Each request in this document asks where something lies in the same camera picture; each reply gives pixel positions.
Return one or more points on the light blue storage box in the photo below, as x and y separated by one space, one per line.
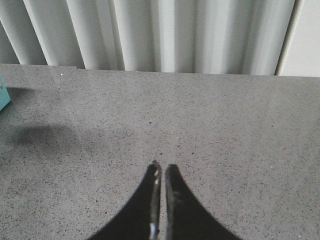
4 95

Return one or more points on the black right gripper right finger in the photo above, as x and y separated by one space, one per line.
187 219

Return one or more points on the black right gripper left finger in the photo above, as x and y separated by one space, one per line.
139 217

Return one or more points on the white pleated curtain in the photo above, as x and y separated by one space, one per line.
253 37

